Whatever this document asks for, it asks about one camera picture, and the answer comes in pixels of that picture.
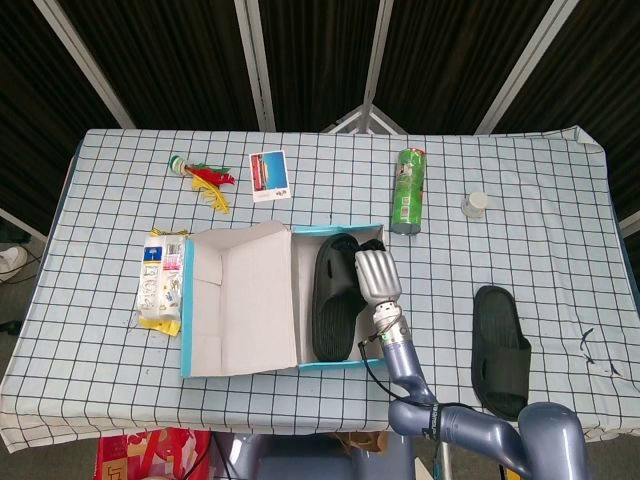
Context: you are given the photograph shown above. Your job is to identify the red yellow feather shuttlecock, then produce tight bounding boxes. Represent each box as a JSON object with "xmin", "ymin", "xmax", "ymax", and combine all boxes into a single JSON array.
[{"xmin": 168, "ymin": 154, "xmax": 236, "ymax": 215}]

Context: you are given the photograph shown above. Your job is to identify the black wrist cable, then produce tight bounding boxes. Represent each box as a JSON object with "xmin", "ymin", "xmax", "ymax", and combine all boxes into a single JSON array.
[{"xmin": 357, "ymin": 338, "xmax": 416, "ymax": 401}]

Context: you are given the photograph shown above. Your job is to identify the small white jar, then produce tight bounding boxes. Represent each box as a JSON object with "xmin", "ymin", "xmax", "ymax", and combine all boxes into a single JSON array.
[{"xmin": 460, "ymin": 191, "xmax": 489, "ymax": 220}]

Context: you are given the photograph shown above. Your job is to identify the white tissue pack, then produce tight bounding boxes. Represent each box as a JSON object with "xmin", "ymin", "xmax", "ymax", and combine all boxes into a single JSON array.
[{"xmin": 135, "ymin": 228, "xmax": 191, "ymax": 337}]

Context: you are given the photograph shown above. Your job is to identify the metal stand legs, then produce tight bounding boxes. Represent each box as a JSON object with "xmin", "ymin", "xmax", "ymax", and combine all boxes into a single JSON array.
[{"xmin": 322, "ymin": 104, "xmax": 409, "ymax": 135}]

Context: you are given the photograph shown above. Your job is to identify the blue checkered tablecloth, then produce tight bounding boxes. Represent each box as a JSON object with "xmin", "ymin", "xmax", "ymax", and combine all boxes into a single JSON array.
[{"xmin": 0, "ymin": 127, "xmax": 640, "ymax": 454}]

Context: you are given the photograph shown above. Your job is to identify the red patterned bag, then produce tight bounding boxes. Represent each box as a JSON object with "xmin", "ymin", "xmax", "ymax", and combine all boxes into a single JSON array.
[{"xmin": 96, "ymin": 427, "xmax": 214, "ymax": 480}]

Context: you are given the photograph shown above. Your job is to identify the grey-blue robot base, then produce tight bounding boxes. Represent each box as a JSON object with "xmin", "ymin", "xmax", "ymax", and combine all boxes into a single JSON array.
[{"xmin": 214, "ymin": 432, "xmax": 416, "ymax": 480}]

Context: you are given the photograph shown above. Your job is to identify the red blue postcard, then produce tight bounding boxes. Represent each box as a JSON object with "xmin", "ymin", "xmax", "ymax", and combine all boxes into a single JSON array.
[{"xmin": 248, "ymin": 148, "xmax": 292, "ymax": 204}]

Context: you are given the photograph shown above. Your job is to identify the white screen frame post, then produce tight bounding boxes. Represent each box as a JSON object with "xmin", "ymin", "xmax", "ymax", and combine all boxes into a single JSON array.
[
  {"xmin": 360, "ymin": 0, "xmax": 395, "ymax": 109},
  {"xmin": 474, "ymin": 0, "xmax": 572, "ymax": 135},
  {"xmin": 233, "ymin": 0, "xmax": 277, "ymax": 132},
  {"xmin": 33, "ymin": 0, "xmax": 137, "ymax": 130}
]

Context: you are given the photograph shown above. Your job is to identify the black rubber slipper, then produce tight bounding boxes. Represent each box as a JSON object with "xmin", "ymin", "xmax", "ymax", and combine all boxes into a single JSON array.
[
  {"xmin": 472, "ymin": 284, "xmax": 532, "ymax": 422},
  {"xmin": 312, "ymin": 232, "xmax": 374, "ymax": 362}
]

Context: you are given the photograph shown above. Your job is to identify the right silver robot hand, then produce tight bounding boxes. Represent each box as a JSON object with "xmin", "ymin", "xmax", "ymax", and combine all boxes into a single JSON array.
[{"xmin": 353, "ymin": 238, "xmax": 404, "ymax": 307}]

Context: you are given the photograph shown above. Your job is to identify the brown paper bag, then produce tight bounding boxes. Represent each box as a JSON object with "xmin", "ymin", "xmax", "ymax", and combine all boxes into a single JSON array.
[{"xmin": 339, "ymin": 430, "xmax": 389, "ymax": 454}]

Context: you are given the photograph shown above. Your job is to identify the green chips can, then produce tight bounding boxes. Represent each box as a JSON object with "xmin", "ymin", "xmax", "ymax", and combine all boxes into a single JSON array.
[{"xmin": 390, "ymin": 147, "xmax": 429, "ymax": 236}]

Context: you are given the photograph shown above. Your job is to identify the light blue shoe box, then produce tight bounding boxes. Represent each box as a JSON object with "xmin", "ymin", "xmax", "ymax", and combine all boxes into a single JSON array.
[{"xmin": 179, "ymin": 221, "xmax": 389, "ymax": 379}]

